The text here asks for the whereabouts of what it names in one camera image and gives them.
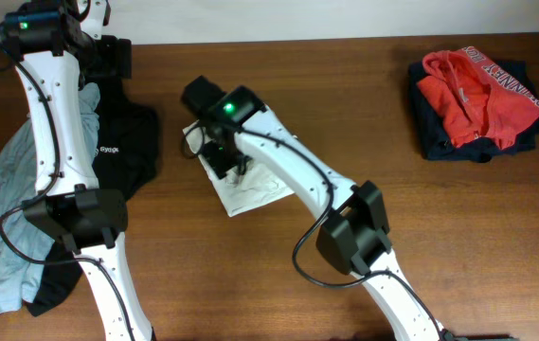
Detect white t-shirt black print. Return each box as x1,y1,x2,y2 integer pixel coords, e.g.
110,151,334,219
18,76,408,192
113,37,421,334
182,120,296,218

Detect navy folded garment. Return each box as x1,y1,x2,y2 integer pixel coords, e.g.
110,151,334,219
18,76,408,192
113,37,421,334
407,62,539,163

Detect light blue-grey shirt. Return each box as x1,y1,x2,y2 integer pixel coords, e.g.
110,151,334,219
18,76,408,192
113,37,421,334
0,83,100,314

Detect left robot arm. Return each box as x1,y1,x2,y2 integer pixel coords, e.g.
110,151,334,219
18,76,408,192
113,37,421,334
0,1,155,340

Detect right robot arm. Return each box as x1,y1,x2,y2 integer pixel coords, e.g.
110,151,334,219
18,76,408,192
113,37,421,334
181,76,446,340

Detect red folded shirt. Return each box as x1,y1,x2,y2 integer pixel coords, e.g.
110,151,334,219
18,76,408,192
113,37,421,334
417,46,539,150

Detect black t-shirt white logo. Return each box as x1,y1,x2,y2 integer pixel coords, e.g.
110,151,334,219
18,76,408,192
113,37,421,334
26,78,159,317

